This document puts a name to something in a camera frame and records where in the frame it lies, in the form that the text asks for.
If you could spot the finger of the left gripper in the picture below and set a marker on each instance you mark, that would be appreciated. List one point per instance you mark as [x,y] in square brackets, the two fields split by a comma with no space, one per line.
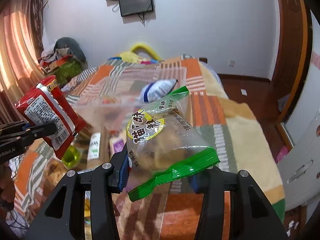
[32,133]
[13,127]

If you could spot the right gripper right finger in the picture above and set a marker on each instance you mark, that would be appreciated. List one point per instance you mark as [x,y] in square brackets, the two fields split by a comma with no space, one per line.
[252,215]

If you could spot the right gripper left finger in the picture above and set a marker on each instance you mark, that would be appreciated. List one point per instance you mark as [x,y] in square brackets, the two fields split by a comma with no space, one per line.
[62,215]

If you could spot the red snack packet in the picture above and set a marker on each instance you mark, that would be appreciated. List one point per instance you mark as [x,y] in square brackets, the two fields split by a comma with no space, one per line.
[46,103]

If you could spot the green pea snack bag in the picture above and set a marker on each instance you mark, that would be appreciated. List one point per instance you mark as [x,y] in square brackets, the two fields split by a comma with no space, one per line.
[71,157]

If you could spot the brown cracker pack white label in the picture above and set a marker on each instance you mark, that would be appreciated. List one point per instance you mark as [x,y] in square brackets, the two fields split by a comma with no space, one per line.
[98,152]

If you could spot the purple snack packet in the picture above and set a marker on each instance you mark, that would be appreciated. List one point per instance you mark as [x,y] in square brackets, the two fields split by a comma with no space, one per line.
[117,141]

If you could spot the green edged pastry bag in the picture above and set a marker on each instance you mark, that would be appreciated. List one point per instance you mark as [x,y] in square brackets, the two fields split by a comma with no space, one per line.
[163,146]

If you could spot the blue white snack bag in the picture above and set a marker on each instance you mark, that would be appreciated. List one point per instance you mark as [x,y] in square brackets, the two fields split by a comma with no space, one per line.
[156,90]

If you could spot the green gift box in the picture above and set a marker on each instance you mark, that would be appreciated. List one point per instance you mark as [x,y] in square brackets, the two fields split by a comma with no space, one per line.
[66,72]

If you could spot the white sticker suitcase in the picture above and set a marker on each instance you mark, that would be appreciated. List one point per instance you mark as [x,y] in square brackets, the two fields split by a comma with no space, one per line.
[299,170]

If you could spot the clear plastic storage bin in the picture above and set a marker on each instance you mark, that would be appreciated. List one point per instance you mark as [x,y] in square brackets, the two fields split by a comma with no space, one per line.
[110,100]

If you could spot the patchwork striped bedspread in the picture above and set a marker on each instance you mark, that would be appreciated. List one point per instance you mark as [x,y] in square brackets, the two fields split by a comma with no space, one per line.
[171,211]

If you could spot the grey plush toy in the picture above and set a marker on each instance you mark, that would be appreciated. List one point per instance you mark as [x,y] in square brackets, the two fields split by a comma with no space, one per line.
[72,47]

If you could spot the orange pink curtain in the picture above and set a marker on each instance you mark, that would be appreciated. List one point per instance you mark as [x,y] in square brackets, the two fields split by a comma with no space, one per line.
[21,46]

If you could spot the white wardrobe with hearts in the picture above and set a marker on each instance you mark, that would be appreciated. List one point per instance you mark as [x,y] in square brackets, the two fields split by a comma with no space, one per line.
[308,104]

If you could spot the yellow plush toy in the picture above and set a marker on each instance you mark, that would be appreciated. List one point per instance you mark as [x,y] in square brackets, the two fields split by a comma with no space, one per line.
[140,53]

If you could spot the brown wooden door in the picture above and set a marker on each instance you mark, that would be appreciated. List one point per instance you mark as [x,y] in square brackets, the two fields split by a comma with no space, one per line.
[294,54]

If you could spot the wall power socket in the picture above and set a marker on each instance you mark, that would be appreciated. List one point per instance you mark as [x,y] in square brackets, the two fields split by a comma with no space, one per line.
[231,63]

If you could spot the small black wall monitor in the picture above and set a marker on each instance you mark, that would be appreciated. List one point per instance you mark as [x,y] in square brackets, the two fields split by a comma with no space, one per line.
[133,7]

